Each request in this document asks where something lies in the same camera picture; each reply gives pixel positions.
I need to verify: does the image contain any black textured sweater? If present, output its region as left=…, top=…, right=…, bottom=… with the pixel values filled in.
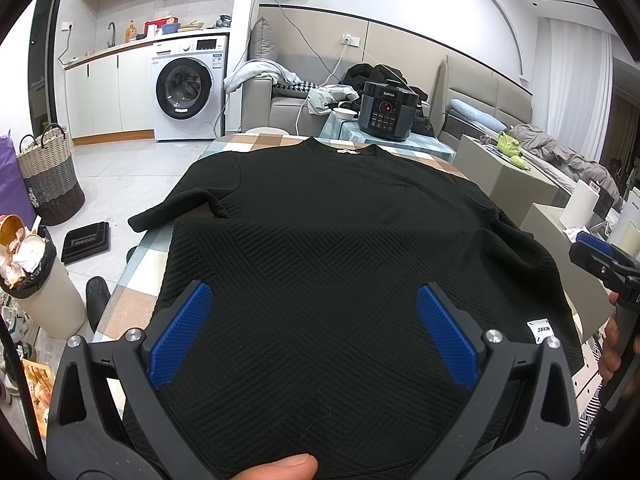
left=129, top=139, right=582, bottom=479

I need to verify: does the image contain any person's right hand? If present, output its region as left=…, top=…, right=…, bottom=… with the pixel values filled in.
left=599, top=292, right=639, bottom=399

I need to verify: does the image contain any person's left hand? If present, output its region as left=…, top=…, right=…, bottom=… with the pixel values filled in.
left=232, top=454, right=318, bottom=480

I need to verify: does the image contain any checkered tablecloth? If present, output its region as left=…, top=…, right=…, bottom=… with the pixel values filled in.
left=93, top=132, right=584, bottom=344

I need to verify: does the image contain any grey bedside cabinet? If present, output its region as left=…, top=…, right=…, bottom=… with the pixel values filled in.
left=454, top=136, right=559, bottom=226

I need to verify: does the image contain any black flat scale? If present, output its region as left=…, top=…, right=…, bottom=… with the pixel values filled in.
left=60, top=221, right=111, bottom=266

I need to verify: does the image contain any white trash bin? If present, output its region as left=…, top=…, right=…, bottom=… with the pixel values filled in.
left=1, top=214, right=87, bottom=339

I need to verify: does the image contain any green plush toy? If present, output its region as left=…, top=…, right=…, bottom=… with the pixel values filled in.
left=497, top=131, right=532, bottom=171

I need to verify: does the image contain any purple bag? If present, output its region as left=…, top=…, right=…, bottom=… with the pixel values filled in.
left=0, top=133, right=36, bottom=228

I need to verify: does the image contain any woven laundry basket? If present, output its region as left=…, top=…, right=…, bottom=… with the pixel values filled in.
left=17, top=124, right=86, bottom=226

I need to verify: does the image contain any grey bed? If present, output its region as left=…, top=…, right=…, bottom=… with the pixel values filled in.
left=430, top=56, right=622, bottom=203

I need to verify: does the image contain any white round stool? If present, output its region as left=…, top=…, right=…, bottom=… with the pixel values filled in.
left=244, top=126, right=288, bottom=136

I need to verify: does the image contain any black electric pressure cooker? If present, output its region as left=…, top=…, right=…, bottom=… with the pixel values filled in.
left=358, top=79, right=420, bottom=142

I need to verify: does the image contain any small checkered side table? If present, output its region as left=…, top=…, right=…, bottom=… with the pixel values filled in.
left=319, top=112, right=458, bottom=164

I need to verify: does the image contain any white kitchen cabinet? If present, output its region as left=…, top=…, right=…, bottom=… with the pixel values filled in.
left=65, top=46, right=153, bottom=139

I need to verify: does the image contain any grey sofa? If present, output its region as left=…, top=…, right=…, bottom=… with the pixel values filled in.
left=241, top=6, right=364, bottom=136

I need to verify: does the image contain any white washing machine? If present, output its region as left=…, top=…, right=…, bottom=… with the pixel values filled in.
left=151, top=34, right=228, bottom=142

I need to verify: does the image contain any white blanket on sofa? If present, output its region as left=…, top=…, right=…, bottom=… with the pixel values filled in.
left=224, top=58, right=303, bottom=94

